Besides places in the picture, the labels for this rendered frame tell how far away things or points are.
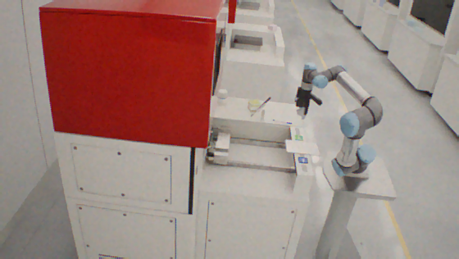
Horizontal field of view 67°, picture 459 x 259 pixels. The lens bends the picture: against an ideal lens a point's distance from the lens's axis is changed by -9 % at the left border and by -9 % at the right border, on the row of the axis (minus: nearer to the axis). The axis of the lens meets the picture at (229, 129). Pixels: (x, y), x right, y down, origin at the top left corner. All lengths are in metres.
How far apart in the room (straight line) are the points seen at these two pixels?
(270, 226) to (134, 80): 1.18
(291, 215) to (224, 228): 0.40
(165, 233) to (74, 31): 1.13
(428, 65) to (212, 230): 5.14
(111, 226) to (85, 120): 0.66
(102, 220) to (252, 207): 0.83
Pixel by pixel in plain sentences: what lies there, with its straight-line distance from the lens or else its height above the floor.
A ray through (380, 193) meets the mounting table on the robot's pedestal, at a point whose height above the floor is 0.82.
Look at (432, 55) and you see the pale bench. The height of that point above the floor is 0.70.
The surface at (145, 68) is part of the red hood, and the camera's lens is 1.58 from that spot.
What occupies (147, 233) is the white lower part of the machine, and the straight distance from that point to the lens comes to 2.11.
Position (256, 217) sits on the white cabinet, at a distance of 2.20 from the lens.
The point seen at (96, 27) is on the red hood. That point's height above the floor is 1.74.
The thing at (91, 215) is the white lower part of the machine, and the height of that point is 0.71.
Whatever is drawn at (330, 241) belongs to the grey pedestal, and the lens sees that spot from 2.79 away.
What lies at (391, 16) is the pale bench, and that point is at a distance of 8.58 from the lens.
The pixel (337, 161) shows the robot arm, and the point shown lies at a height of 1.01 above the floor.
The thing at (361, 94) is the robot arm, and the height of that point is 1.43.
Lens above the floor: 2.15
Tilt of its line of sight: 30 degrees down
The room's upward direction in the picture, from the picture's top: 6 degrees clockwise
